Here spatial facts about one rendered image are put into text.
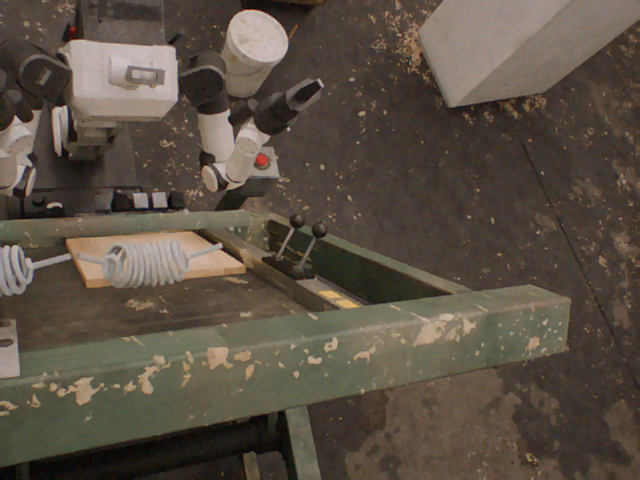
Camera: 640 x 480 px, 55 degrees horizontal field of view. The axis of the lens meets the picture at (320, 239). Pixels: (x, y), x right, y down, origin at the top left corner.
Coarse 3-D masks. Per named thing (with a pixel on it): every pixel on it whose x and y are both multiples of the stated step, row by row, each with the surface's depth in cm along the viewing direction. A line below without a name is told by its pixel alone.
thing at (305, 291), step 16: (208, 240) 189; (224, 240) 175; (240, 240) 175; (240, 256) 164; (256, 256) 156; (256, 272) 154; (272, 272) 145; (288, 288) 137; (304, 288) 130; (320, 288) 128; (304, 304) 130; (320, 304) 123; (336, 304) 118
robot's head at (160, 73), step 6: (132, 66) 143; (156, 66) 148; (156, 72) 146; (162, 72) 147; (132, 78) 144; (138, 78) 145; (156, 78) 147; (162, 78) 147; (156, 84) 147; (162, 84) 148
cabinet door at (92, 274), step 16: (80, 240) 178; (96, 240) 179; (112, 240) 180; (128, 240) 182; (144, 240) 182; (160, 240) 183; (192, 240) 183; (96, 256) 160; (208, 256) 163; (224, 256) 164; (80, 272) 148; (96, 272) 144; (192, 272) 148; (208, 272) 150; (224, 272) 152; (240, 272) 154
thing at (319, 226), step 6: (318, 222) 138; (312, 228) 138; (318, 228) 137; (324, 228) 137; (312, 234) 138; (318, 234) 137; (324, 234) 137; (312, 240) 138; (312, 246) 138; (306, 252) 138; (306, 258) 138; (300, 264) 138; (294, 270) 137; (300, 270) 137
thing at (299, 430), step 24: (216, 432) 197; (240, 432) 200; (264, 432) 201; (288, 432) 198; (96, 456) 182; (120, 456) 183; (144, 456) 185; (168, 456) 188; (192, 456) 191; (216, 456) 196; (240, 456) 256; (288, 456) 199; (312, 456) 198
